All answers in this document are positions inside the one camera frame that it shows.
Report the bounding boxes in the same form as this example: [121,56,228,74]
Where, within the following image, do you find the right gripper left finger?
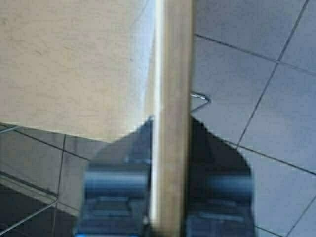
[74,118,153,237]

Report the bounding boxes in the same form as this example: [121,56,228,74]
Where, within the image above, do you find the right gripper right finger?
[184,118,253,237]

